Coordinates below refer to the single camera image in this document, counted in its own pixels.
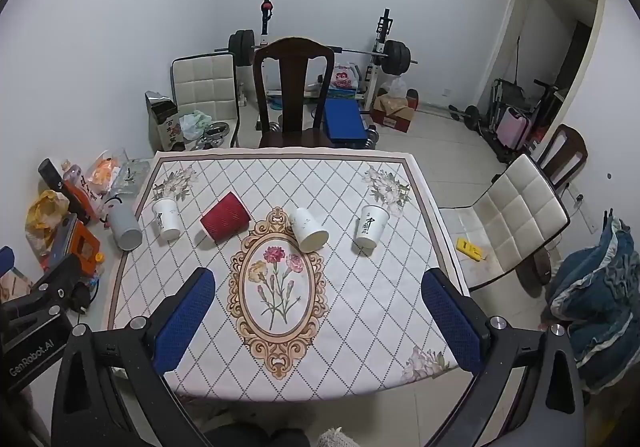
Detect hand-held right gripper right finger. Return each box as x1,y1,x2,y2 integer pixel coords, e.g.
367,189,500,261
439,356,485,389
421,268,587,447

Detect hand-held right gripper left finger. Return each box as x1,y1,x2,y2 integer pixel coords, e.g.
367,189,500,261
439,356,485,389
50,267,221,447

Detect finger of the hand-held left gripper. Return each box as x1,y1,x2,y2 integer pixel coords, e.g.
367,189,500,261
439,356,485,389
0,246,16,300
17,252,86,315

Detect white printed paper cup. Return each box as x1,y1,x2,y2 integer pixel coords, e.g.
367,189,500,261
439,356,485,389
354,204,391,248
151,197,182,242

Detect red ribbed paper cup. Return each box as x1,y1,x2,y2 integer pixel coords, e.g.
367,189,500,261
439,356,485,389
200,191,252,244

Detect plain white paper cup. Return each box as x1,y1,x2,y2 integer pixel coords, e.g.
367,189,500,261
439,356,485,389
290,207,329,252

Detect orange box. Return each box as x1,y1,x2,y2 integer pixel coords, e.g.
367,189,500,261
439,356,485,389
42,217,104,279

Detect yellow plastic bag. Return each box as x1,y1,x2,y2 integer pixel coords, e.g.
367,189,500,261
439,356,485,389
25,190,72,248

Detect yellow plastic toy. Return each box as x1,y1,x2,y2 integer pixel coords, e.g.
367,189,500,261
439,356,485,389
456,238,486,261

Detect grey cylindrical flask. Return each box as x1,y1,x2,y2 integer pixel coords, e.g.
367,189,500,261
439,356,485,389
107,204,144,252

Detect red bottle with black cap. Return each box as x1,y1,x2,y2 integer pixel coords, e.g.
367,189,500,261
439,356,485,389
38,158,101,224

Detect floral printed tablecloth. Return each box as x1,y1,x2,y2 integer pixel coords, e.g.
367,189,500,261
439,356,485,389
106,150,471,400

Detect orange snack packet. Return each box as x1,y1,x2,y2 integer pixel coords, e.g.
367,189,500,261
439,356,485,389
87,150,126,198

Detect white padded chair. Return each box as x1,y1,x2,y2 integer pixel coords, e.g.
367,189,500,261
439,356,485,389
437,154,572,293
171,54,242,150

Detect clear plastic packet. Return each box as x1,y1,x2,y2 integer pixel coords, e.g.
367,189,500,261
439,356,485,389
107,160,151,199

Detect person's dark trousers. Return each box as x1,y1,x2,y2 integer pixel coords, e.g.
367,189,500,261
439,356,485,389
200,422,312,447

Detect blue denim clothes pile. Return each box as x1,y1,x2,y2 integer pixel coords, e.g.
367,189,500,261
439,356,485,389
545,217,640,395

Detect dark printed carton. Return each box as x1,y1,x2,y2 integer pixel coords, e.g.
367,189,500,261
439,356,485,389
145,91,185,153

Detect steel bowls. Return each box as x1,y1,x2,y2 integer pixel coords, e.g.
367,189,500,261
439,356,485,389
196,122,231,149

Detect pale green plastic bag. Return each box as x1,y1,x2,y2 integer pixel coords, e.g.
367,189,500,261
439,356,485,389
180,111,214,141

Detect pink suitcase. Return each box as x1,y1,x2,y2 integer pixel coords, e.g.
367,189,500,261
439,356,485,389
497,107,532,151

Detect short black barbell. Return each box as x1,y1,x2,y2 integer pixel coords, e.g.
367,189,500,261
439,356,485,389
448,104,482,131

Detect dark wooden chair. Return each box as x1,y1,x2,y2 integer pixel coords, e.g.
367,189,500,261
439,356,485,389
532,124,589,189
252,37,335,150

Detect brown cardboard box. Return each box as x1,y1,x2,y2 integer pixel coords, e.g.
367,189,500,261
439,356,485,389
370,90,419,134

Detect blue bench pad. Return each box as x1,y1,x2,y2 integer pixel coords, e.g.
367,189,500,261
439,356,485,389
322,98,372,149

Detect folded grey stroller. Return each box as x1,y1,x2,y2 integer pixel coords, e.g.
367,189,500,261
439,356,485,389
487,77,526,128

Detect red and white plastic bag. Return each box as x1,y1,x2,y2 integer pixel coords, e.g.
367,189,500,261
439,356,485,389
330,64,360,91

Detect white weight bench rack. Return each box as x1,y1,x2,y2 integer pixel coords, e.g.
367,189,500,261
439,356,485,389
240,0,396,128

